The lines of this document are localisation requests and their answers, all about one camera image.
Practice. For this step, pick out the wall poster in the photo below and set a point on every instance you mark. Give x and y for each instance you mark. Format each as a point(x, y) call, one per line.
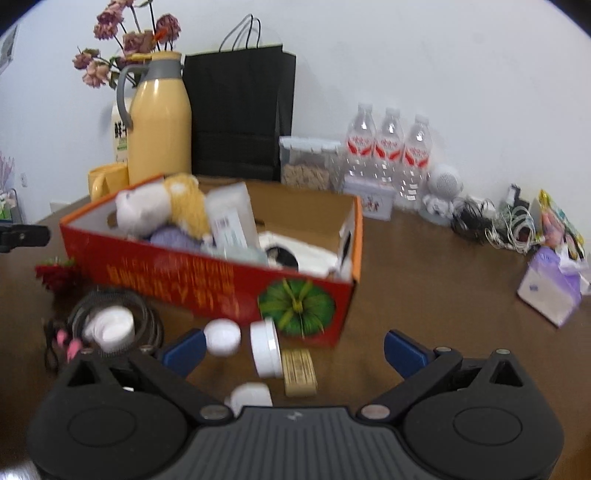
point(7, 48)

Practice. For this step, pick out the white round lid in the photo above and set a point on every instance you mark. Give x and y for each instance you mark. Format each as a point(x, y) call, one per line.
point(249, 397)

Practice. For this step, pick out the pale purple tin box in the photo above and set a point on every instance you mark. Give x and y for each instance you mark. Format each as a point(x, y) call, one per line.
point(369, 198)

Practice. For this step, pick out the white ball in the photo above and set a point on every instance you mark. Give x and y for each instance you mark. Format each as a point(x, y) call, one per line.
point(221, 337)

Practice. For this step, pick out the small beige box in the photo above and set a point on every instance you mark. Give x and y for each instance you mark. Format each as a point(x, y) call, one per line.
point(300, 374)

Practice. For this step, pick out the purple knit pouch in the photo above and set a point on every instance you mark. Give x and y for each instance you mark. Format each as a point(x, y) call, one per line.
point(171, 237)

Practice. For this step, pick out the white milk carton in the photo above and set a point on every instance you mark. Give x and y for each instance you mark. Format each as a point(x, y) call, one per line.
point(121, 138)

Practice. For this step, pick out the white round jar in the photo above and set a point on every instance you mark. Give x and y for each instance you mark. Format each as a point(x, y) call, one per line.
point(113, 330)
point(265, 350)

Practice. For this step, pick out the black paper bag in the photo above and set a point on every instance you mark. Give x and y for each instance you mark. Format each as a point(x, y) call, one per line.
point(235, 115)

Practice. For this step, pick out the clear water bottle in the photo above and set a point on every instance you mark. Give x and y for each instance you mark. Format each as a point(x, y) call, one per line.
point(360, 138)
point(390, 143)
point(415, 152)

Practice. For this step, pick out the white robot speaker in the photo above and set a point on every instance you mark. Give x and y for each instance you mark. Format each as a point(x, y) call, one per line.
point(443, 182)

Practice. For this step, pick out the white and yellow plush toy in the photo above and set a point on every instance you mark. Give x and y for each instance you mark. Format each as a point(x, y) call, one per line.
point(138, 207)

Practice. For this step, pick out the purple tissue pack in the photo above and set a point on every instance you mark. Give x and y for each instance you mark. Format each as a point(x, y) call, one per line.
point(545, 290)

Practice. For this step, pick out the clear cotton swab container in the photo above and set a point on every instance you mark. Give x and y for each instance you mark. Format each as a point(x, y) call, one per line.
point(231, 217)

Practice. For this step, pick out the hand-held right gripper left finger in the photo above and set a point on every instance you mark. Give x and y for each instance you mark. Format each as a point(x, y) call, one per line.
point(184, 354)

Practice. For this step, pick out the yellow thermos jug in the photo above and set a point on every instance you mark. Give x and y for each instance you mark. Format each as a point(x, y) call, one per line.
point(159, 129)

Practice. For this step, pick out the white wall socket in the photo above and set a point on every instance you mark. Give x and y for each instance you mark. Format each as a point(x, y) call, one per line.
point(23, 179)

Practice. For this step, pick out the red cardboard box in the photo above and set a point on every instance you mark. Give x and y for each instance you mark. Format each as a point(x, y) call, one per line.
point(184, 281)

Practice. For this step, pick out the colourful snack packet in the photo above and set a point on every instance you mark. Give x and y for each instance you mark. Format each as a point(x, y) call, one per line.
point(558, 217)

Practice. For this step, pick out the white cloth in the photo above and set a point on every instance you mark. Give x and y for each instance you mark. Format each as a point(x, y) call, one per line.
point(309, 258)

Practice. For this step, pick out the iridescent plastic bag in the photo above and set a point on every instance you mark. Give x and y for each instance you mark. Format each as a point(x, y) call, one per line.
point(240, 254)

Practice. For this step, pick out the purple plant wall sticker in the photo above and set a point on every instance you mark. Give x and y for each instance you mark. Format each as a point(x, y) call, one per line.
point(5, 168)

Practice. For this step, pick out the yellow mug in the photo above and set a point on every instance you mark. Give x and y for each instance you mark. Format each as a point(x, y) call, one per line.
point(108, 180)

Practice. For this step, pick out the red artificial flower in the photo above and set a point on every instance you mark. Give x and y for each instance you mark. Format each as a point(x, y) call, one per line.
point(55, 274)

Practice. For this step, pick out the metal storage cart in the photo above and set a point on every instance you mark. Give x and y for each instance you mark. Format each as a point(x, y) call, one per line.
point(7, 205)

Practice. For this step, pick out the clear food container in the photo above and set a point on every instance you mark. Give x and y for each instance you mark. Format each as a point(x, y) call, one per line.
point(304, 175)

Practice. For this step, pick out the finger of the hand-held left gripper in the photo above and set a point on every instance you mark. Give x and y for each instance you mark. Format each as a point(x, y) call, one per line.
point(27, 237)

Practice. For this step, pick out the dried pink flower bouquet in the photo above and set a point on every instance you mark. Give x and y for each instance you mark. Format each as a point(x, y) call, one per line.
point(138, 41)

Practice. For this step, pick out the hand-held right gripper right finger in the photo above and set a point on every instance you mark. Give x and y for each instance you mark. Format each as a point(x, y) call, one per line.
point(405, 355)

